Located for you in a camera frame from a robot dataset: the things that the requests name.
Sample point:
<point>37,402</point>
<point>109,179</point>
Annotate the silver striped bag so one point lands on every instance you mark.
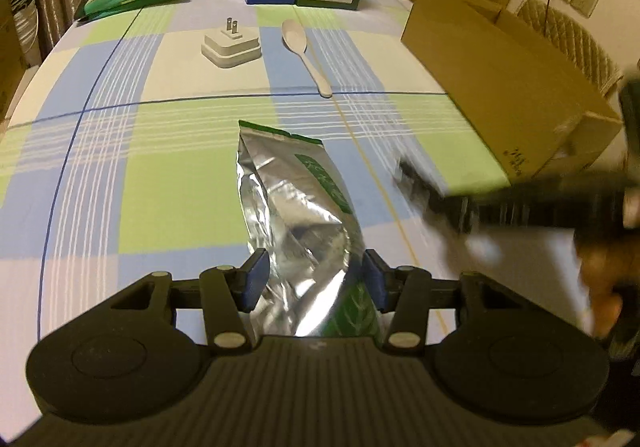
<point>26,22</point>

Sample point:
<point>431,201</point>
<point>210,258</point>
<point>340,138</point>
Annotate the white plastic spoon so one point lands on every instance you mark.
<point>300,47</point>

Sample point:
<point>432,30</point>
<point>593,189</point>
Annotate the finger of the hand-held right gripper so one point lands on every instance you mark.
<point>440,199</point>

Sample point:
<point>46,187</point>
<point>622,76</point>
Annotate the stack of cardboard boxes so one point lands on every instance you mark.
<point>10,57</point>

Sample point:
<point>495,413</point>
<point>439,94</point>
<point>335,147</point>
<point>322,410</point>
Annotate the white power adapter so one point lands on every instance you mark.
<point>231,47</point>

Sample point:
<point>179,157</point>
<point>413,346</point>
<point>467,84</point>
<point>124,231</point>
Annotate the cardboard box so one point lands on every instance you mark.
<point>500,77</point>

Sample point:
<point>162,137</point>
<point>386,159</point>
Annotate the silver foil pouch green label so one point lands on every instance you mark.
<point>300,227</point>

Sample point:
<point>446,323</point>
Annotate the woven chair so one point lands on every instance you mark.
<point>575,42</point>

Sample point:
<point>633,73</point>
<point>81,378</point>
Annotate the person's right hand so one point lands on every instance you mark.
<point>602,287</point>

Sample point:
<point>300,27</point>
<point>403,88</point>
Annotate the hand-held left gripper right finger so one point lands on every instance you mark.
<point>375,279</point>

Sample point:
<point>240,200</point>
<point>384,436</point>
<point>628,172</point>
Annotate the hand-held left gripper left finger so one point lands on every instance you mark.
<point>256,279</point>

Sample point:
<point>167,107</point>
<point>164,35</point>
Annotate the checked tablecloth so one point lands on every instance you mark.
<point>150,152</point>

